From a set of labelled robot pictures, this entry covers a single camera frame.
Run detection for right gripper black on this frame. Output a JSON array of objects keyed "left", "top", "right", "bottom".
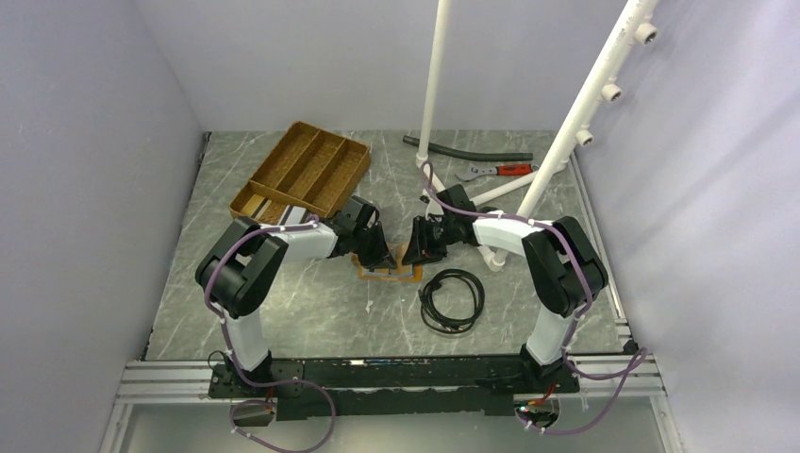
[{"left": 401, "top": 216, "right": 457, "bottom": 267}]

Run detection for orange card holder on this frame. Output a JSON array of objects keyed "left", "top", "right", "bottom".
[{"left": 351, "top": 243, "right": 423, "bottom": 282}]

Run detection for woven brown organizer tray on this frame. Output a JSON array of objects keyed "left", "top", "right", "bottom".
[{"left": 229, "top": 121, "right": 371, "bottom": 218}]

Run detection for white card stack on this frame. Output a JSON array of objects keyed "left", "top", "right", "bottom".
[{"left": 242, "top": 194, "right": 298, "bottom": 225}]

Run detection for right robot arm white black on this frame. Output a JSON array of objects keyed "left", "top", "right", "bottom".
[{"left": 402, "top": 184, "right": 608, "bottom": 392}]

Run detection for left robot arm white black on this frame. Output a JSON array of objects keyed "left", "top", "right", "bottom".
[{"left": 194, "top": 196, "right": 397, "bottom": 396}]

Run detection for black foam tube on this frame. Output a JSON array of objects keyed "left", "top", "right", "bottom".
[{"left": 427, "top": 143, "right": 534, "bottom": 162}]

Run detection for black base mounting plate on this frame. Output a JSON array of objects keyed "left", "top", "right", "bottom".
[{"left": 208, "top": 354, "right": 580, "bottom": 421}]

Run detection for coiled black cable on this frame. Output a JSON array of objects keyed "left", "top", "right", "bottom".
[{"left": 417, "top": 268, "right": 487, "bottom": 334}]

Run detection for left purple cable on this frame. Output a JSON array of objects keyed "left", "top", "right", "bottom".
[{"left": 203, "top": 214, "right": 339, "bottom": 453}]

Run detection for purple cable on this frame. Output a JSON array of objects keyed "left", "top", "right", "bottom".
[
  {"left": 203, "top": 214, "right": 339, "bottom": 453},
  {"left": 420, "top": 160, "right": 649, "bottom": 437}
]

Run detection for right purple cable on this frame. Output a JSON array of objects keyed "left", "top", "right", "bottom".
[{"left": 420, "top": 160, "right": 649, "bottom": 437}]

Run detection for aluminium rail frame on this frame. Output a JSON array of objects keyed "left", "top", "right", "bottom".
[{"left": 102, "top": 162, "right": 664, "bottom": 452}]

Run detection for white PVC pipe frame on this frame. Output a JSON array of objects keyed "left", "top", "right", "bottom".
[{"left": 411, "top": 0, "right": 660, "bottom": 273}]

